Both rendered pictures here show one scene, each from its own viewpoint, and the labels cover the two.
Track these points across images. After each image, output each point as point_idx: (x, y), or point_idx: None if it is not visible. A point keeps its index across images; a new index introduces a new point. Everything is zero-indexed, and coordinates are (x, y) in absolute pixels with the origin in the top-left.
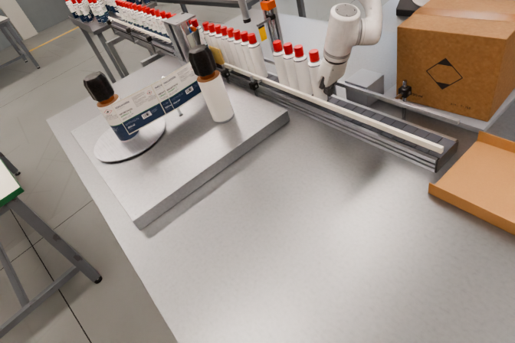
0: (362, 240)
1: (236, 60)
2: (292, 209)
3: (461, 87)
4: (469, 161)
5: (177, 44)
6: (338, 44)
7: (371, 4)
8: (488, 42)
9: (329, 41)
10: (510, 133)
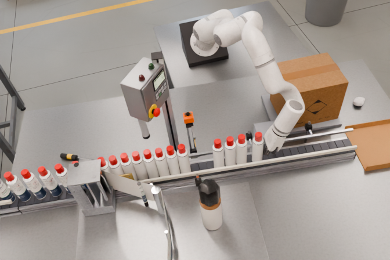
0: (379, 216)
1: (154, 172)
2: (336, 234)
3: (325, 109)
4: (356, 143)
5: (87, 197)
6: (294, 125)
7: (296, 94)
8: (340, 86)
9: (289, 126)
10: (347, 118)
